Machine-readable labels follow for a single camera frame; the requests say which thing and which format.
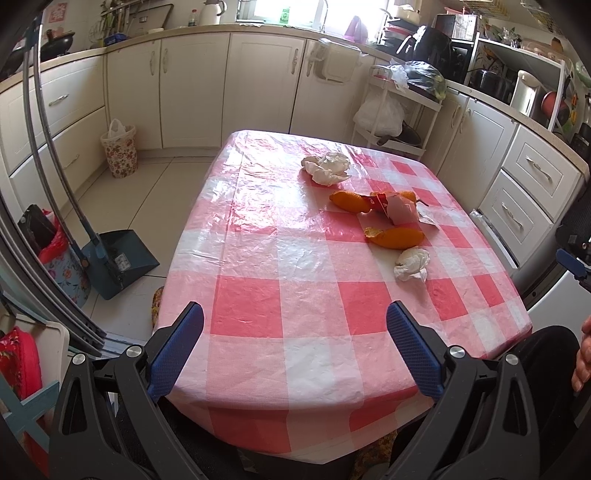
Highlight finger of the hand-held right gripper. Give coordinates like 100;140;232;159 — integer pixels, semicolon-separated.
555;248;591;291

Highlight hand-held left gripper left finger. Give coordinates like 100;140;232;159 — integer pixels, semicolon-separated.
48;301;206;480

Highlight person's black trouser leg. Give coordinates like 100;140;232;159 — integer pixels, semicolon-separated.
503;325;583;480

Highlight grey broom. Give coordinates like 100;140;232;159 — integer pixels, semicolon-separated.
32;18;134;291

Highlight white plastic container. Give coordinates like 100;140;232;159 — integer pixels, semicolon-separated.
0;318;71;402

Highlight white counter shelf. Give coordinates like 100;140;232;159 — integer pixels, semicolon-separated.
471;37;573;134

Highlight red pot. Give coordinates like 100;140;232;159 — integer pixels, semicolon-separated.
541;91;571;127

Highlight small white tissue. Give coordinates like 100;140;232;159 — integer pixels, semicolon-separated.
393;247;431;282

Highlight teal wooden frame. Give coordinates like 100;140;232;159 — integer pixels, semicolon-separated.
0;381;61;450

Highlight large white paper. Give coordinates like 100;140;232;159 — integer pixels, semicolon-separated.
302;151;352;186

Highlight floral waste basket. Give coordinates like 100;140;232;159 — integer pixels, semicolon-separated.
100;119;138;178

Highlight patterned seat cushion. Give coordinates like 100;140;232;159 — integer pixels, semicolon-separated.
353;431;398;480
151;286;166;328

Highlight white electric kettle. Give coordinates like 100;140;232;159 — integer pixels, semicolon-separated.
512;70;543;116

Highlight black flat object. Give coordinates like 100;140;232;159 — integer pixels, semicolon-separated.
17;204;56;250

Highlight red embroidered cloth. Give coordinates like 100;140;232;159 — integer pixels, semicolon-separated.
0;325;42;402

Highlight dark frying pan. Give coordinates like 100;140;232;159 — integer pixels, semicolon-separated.
375;121;423;148

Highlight white thermos jug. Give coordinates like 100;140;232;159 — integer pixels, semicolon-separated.
199;0;228;26

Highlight white wire wall basket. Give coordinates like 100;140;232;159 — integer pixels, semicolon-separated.
462;0;509;14
526;0;568;24

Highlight black cooking pot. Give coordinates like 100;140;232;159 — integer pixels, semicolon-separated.
472;68;515;100

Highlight grey cutting board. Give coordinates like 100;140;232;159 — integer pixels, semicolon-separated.
127;4;175;35

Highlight kitchen window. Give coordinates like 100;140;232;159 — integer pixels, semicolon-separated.
238;0;389;21

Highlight white leaning panel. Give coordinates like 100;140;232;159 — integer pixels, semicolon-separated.
470;209;522;269

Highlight long orange peel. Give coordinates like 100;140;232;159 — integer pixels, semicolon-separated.
329;190;372;214

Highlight red-lined trash bin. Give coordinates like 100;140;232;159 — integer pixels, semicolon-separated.
0;189;116;358

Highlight white appliance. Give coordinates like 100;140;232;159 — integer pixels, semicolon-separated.
526;270;591;326

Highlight white door-hung bin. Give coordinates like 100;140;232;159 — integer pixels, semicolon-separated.
308;38;363;84

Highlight black microwave oven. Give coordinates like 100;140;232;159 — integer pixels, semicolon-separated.
448;39;476;86

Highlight blue floral bin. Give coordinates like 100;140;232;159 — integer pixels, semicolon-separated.
44;244;90;309

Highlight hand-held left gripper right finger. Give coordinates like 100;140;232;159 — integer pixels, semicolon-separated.
383;300;541;480

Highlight white storage trolley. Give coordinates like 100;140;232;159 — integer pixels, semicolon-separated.
351;65;448;160

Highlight red and white wrapper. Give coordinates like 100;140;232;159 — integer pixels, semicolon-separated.
365;194;439;228

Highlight black wok with wooden handle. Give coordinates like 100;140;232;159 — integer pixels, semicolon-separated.
0;44;28;81

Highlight white plastic bag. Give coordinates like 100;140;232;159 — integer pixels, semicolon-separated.
353;92;406;136

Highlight black air fryer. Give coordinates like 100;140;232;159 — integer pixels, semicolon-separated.
399;25;453;68

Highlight dark countertop appliance box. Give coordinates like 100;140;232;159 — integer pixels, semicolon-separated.
435;14;477;41

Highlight dark bag of vegetables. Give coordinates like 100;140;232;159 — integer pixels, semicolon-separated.
404;60;448;97

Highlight pink checkered plastic tablecloth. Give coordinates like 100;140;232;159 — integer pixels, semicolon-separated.
157;130;533;467

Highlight black mesh chair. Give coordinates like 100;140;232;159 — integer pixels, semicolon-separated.
555;198;591;252

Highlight blue dustpan with handle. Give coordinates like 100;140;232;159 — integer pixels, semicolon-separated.
21;18;160;301

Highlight stack of plastic containers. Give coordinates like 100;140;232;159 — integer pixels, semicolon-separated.
376;21;414;47

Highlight person's right hand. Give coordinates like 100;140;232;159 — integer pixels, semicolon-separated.
571;316;591;393

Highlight white kitchen cabinets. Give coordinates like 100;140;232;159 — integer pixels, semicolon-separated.
0;23;585;287

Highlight clear crumpled plastic bag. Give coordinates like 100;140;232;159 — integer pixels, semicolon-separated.
387;64;411;90

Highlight wall utensil rack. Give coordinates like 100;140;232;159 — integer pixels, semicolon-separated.
90;0;139;47

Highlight curled orange peel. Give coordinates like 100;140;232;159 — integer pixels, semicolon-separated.
364;226;426;250

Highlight orange peel with stem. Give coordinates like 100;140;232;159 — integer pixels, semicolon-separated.
370;189;429;208

